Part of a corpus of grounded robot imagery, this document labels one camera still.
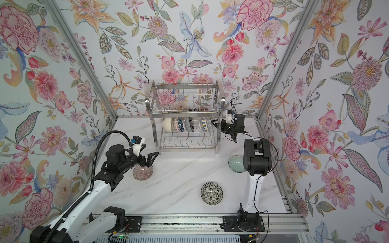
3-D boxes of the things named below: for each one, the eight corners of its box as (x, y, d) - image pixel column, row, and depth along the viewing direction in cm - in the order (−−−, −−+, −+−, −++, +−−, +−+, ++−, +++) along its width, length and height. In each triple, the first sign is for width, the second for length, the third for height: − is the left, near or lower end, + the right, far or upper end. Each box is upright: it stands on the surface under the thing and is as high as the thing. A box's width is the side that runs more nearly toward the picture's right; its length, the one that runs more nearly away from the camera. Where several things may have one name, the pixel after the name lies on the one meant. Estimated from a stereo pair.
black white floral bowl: (201, 204, 81) (201, 202, 78) (200, 184, 88) (200, 181, 84) (222, 204, 81) (224, 202, 78) (220, 185, 88) (221, 182, 85)
